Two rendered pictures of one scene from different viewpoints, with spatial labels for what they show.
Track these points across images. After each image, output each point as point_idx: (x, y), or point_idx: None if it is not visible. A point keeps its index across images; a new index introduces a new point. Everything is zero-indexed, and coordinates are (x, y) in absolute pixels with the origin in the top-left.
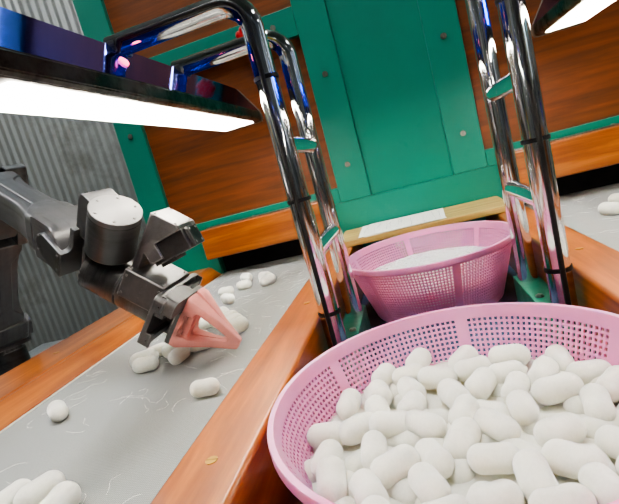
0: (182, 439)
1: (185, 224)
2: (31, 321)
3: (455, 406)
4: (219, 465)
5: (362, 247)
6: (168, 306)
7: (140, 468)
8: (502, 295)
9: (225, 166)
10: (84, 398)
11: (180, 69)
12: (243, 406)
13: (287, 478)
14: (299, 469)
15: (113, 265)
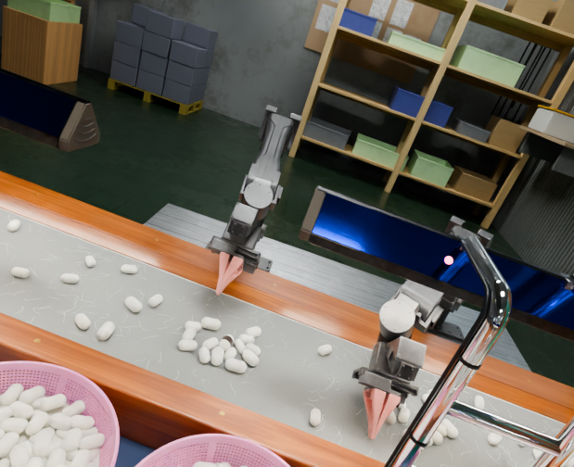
0: (271, 409)
1: (408, 361)
2: (459, 306)
3: None
4: (216, 416)
5: None
6: (361, 377)
7: (255, 393)
8: None
9: None
10: (342, 359)
11: (565, 285)
12: (262, 429)
13: (186, 436)
14: (217, 457)
15: (381, 334)
